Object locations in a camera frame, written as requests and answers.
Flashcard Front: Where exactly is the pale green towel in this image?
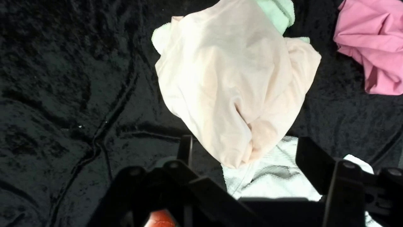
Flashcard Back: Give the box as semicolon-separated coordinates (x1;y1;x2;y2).
255;0;313;46

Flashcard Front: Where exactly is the pink cloth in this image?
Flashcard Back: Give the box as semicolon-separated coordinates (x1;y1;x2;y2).
333;0;403;98

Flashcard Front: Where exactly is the small white cloth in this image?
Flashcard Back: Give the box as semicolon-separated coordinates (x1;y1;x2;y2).
221;135;382;227

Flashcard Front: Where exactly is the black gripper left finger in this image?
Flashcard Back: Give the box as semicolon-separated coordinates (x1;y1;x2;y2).
86;134;262;227

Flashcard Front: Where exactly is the peach shirt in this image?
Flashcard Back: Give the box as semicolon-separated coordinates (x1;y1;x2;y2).
150;0;324;171

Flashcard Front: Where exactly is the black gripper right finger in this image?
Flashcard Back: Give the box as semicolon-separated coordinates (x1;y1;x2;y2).
295;137;403;227

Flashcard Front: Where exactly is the black velvet table cloth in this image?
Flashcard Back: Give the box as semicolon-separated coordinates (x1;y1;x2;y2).
0;0;403;227

